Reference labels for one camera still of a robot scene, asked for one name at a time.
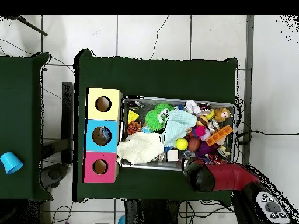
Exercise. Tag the cream muslin cloth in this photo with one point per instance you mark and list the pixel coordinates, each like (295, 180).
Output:
(140, 148)

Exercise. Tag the blue plastic cup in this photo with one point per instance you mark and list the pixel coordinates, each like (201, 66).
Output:
(10, 162)

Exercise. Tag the orange tiger plush toy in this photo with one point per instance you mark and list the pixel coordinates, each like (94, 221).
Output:
(134, 127)

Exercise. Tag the pink spiky ball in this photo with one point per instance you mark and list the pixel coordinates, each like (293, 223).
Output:
(201, 132)

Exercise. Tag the yellow green rubber ball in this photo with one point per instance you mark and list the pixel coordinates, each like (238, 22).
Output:
(182, 144)

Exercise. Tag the small wooden cube block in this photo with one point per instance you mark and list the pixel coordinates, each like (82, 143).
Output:
(173, 155)

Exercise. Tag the large green spiky ball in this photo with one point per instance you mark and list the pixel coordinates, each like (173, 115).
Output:
(155, 120)

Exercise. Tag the yellow cheese wedge toy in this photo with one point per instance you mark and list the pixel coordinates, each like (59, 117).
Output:
(133, 115)

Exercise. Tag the mint green muslin cloth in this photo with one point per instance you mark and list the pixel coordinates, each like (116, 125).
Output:
(180, 122)

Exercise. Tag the green cloth side table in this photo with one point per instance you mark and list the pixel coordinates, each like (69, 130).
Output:
(23, 116)

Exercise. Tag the wooden box with three holes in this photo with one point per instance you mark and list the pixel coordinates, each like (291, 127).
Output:
(112, 135)

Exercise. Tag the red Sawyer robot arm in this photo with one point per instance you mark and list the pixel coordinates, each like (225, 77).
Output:
(233, 179)

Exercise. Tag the small clear plastic packet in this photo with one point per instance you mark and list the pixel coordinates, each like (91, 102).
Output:
(188, 154)

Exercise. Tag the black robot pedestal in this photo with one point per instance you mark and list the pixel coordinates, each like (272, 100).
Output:
(149, 214)

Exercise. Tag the shallow clear mesh bin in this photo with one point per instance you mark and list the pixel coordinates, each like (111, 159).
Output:
(122, 135)

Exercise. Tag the small green spiky ball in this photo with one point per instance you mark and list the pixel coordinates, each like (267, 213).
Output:
(164, 107)

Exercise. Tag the orange plastic toy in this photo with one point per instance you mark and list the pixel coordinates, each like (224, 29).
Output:
(219, 135)

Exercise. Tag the small brown plush doll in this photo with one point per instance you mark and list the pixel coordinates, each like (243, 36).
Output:
(224, 113)

